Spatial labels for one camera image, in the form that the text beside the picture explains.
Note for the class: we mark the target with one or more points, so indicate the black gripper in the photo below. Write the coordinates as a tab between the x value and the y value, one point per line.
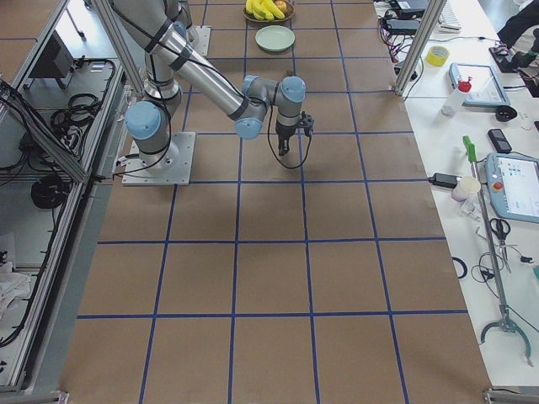
285	134

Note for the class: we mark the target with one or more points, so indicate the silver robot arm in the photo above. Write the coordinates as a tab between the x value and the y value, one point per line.
161	29
178	11

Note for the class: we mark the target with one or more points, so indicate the pale green plate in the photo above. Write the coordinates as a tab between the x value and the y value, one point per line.
275	38

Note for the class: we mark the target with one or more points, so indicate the yellow banana bunch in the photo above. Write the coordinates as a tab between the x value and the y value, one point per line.
264	10

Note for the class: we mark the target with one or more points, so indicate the red yellow apple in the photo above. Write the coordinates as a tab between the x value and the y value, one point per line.
281	5

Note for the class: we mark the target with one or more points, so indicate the black power adapter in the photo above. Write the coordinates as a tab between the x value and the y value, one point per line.
402	27

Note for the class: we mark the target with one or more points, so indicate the clear bottle red cap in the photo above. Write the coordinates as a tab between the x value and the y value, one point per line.
457	98

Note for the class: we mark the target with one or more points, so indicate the yellow tape roll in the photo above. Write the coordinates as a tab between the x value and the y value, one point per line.
437	55

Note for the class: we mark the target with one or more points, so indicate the paper cup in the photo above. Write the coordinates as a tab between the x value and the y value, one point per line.
465	188

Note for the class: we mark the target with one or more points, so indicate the blue teach pendant far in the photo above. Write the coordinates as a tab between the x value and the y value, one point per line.
486	91

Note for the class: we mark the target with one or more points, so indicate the blue teach pendant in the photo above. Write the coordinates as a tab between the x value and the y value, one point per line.
513	186
486	91

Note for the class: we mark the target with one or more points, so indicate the black scissors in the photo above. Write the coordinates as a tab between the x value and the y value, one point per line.
501	229

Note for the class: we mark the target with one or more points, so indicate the blue teach pendant near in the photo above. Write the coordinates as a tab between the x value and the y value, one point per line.
513	186

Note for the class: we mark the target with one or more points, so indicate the reacher grabber tool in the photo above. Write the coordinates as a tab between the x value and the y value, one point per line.
505	323

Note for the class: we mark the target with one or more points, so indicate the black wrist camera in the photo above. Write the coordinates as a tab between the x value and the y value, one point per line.
306	123

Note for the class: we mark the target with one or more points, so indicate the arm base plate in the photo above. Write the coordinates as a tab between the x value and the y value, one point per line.
199	38
174	168

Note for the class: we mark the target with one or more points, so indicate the aluminium frame post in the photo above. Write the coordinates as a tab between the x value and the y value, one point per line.
427	25

